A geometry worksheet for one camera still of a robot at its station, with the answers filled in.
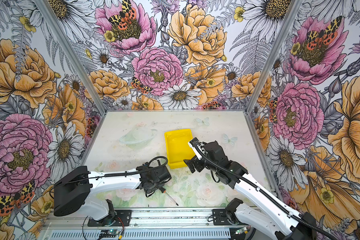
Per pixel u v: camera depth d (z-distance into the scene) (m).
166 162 0.71
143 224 0.73
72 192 0.43
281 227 0.42
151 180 0.61
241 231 0.72
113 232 0.71
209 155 0.55
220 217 0.74
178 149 0.98
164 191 0.81
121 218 0.73
